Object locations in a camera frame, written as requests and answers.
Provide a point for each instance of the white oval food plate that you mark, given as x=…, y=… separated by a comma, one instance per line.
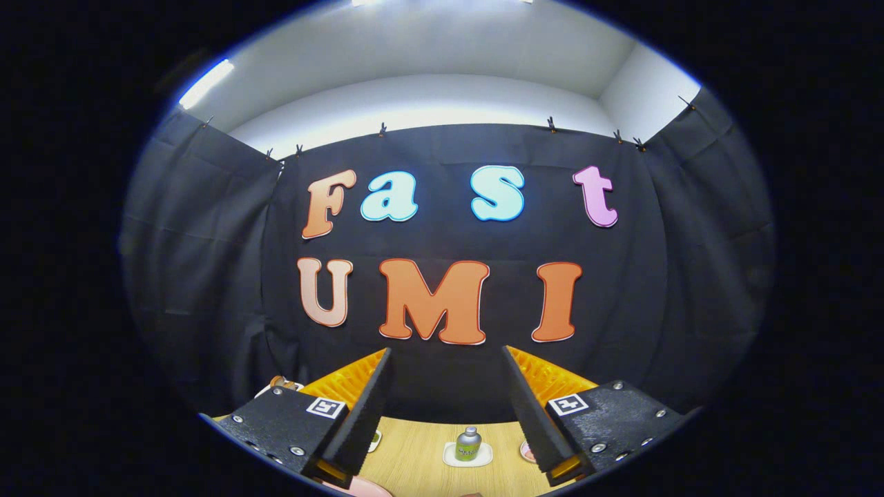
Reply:
x=527, y=452

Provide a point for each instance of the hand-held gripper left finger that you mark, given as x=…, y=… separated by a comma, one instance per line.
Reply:
x=362, y=414

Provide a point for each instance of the row of black cloth clips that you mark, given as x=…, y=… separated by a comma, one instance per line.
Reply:
x=550, y=125

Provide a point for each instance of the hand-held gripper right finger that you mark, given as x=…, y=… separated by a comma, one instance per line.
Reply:
x=532, y=414

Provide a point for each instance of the ceiling light panel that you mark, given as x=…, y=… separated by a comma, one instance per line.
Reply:
x=206, y=84

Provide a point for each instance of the toasted bread slices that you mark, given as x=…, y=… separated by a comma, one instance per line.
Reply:
x=283, y=382

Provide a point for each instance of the pink round plate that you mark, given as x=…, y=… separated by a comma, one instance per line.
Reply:
x=366, y=490

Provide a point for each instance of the white toaster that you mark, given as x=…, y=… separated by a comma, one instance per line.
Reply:
x=266, y=392

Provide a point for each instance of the white square coaster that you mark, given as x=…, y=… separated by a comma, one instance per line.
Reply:
x=485, y=459

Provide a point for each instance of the green and silver drink bottle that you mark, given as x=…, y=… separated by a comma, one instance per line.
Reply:
x=468, y=445

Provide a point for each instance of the white divided dish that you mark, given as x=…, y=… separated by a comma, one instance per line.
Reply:
x=375, y=440

